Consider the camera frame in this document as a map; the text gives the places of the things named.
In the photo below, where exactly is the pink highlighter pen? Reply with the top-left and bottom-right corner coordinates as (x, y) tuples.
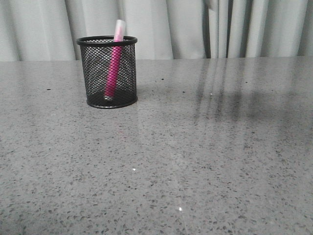
(104, 20), (126, 101)

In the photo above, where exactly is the black mesh pen holder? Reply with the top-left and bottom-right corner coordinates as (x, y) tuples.
(76, 36), (137, 109)

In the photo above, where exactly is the grey curtain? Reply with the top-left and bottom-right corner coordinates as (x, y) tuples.
(0, 0), (313, 62)

